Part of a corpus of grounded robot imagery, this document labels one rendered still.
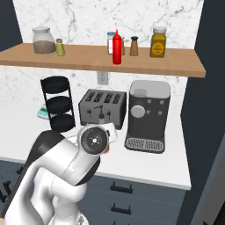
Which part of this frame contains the glass jar with brown contents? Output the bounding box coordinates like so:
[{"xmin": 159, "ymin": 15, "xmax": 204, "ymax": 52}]
[{"xmin": 32, "ymin": 26, "xmax": 57, "ymax": 56}]

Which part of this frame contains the white labelled jar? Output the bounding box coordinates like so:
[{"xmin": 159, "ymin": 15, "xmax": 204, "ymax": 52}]
[{"xmin": 106, "ymin": 31, "xmax": 115, "ymax": 55}]

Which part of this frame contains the black three-tier stand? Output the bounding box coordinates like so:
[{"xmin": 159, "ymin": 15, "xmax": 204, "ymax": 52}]
[{"xmin": 40, "ymin": 76, "xmax": 76, "ymax": 134}]

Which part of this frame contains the dark blue drawer front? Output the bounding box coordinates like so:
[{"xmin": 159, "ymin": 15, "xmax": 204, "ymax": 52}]
[
  {"xmin": 78, "ymin": 195, "xmax": 183, "ymax": 225},
  {"xmin": 87, "ymin": 171, "xmax": 187, "ymax": 207}
]

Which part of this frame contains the grey coffee machine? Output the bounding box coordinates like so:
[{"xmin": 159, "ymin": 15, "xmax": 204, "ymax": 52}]
[{"xmin": 124, "ymin": 79, "xmax": 171, "ymax": 155}]

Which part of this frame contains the brown pepper shaker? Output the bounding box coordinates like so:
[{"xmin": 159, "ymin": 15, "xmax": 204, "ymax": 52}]
[{"xmin": 129, "ymin": 35, "xmax": 140, "ymax": 57}]

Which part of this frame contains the white wall socket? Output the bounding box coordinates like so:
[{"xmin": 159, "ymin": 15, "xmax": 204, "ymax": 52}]
[{"xmin": 97, "ymin": 70, "xmax": 109, "ymax": 86}]

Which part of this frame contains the wooden wall shelf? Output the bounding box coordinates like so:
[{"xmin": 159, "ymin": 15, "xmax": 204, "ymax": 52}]
[{"xmin": 0, "ymin": 42, "xmax": 207, "ymax": 78}]

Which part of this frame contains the red condiment bottle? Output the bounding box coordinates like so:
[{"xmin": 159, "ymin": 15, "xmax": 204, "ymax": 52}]
[{"xmin": 112, "ymin": 29, "xmax": 122, "ymax": 65}]

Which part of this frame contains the yellow jar with white lid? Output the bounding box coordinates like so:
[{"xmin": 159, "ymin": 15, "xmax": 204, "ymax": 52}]
[{"xmin": 149, "ymin": 25, "xmax": 168, "ymax": 59}]

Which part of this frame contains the dark tall cabinet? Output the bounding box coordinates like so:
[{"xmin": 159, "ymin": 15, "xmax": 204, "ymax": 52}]
[{"xmin": 175, "ymin": 0, "xmax": 225, "ymax": 225}]

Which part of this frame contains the grey four-slot toaster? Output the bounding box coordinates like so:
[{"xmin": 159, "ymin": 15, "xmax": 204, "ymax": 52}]
[{"xmin": 77, "ymin": 89, "xmax": 127, "ymax": 130}]

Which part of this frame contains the small tan shaker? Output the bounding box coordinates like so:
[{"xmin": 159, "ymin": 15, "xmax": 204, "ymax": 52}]
[{"xmin": 120, "ymin": 36, "xmax": 127, "ymax": 56}]

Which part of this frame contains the small green shaker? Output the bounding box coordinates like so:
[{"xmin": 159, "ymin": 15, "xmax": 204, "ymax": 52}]
[{"xmin": 55, "ymin": 38, "xmax": 66, "ymax": 57}]

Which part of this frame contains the black cupboard handle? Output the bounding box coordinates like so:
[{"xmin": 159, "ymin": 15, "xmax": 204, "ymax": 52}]
[{"xmin": 0, "ymin": 175, "xmax": 12, "ymax": 204}]

